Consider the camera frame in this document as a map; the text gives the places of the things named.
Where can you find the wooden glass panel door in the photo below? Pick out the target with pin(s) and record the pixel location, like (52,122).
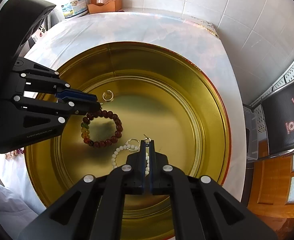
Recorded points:
(269,195)

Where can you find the round gold red tin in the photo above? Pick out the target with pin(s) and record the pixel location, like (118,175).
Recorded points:
(157,94)

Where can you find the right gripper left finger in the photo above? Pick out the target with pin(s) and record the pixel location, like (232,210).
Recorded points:
(93,207)

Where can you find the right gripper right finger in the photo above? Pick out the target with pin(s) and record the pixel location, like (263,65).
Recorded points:
(201,208)

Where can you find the orange plastic holder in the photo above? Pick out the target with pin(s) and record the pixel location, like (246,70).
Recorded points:
(100,6)

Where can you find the black chair right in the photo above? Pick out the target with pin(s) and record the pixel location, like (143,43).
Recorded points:
(277,110)

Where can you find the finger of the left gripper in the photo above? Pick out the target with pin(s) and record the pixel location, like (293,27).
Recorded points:
(77,107)
(75,95)

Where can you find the pale patterned tablecloth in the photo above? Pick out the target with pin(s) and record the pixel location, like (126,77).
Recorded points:
(69,38)

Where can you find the grey perforated storage rack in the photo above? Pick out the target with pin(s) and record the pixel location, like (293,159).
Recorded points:
(256,140)

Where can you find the white blue lidded tub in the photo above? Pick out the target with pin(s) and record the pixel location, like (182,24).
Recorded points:
(73,8)

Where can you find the silver hoop earring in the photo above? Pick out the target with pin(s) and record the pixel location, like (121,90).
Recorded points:
(133,145)

